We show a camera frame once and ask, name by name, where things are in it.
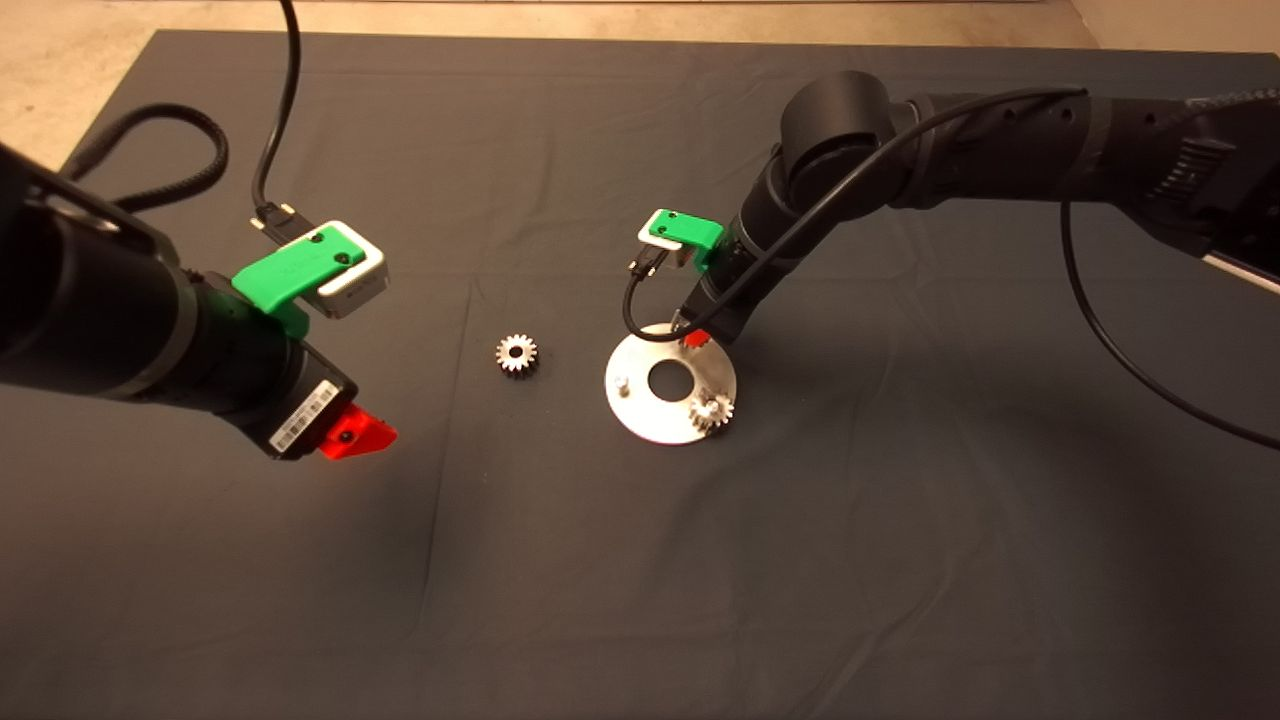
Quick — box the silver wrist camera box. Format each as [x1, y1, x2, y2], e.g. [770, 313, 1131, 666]
[638, 212, 693, 269]
[280, 220, 389, 321]

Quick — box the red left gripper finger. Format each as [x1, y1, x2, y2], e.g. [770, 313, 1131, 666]
[319, 405, 398, 462]

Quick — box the smooth black left camera cable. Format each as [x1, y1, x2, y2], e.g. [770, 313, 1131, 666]
[250, 0, 303, 248]

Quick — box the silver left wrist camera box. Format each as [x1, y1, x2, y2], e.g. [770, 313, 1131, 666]
[280, 220, 389, 321]

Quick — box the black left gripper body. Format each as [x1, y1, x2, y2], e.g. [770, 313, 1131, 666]
[243, 341, 359, 462]

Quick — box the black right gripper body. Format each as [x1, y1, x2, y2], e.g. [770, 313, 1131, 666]
[681, 261, 777, 347]

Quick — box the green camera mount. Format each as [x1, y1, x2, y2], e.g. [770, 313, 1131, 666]
[232, 225, 366, 341]
[648, 208, 725, 271]

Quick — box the round metal carrier plate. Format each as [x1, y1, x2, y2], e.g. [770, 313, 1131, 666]
[604, 322, 739, 447]

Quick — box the braided black left arm cable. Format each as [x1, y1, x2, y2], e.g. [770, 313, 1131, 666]
[62, 103, 229, 213]

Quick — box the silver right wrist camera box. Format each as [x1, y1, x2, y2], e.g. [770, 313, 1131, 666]
[638, 212, 693, 269]

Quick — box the green right camera mount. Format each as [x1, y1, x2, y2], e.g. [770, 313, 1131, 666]
[648, 208, 725, 271]

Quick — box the green left camera mount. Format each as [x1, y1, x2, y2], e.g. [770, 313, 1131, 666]
[232, 225, 366, 341]

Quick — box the dark grey table cloth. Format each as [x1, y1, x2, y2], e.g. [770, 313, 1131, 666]
[0, 30, 1280, 720]

